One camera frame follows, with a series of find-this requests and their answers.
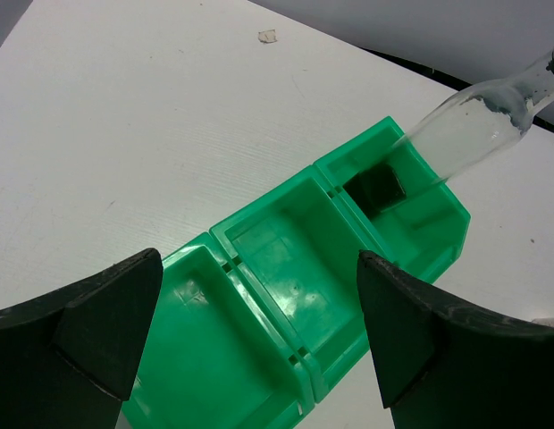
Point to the small tape scrap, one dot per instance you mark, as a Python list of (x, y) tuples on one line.
[(267, 36)]

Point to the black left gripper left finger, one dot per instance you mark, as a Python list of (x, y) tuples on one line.
[(69, 358)]

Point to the glass bottle with dark sauce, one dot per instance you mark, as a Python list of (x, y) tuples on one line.
[(468, 127)]

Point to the green three-compartment plastic bin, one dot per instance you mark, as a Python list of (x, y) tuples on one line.
[(259, 318)]

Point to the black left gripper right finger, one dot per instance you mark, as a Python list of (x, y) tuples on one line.
[(444, 362)]

